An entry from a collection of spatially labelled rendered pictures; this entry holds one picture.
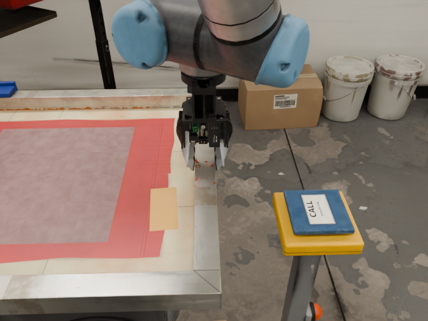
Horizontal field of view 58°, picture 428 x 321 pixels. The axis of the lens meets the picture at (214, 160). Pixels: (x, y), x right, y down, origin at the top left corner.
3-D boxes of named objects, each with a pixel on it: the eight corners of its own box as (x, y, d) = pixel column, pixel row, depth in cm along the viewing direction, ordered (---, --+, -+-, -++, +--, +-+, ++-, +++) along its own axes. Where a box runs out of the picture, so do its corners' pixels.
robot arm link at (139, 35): (181, 16, 39) (233, -9, 46) (99, 0, 43) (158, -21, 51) (185, 87, 44) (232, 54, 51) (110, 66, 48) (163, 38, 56)
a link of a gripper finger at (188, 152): (176, 184, 71) (183, 143, 65) (178, 164, 76) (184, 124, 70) (193, 186, 71) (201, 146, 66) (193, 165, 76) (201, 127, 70)
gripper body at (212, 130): (181, 151, 64) (177, 85, 57) (183, 123, 71) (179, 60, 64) (227, 150, 64) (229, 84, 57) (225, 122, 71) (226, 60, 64)
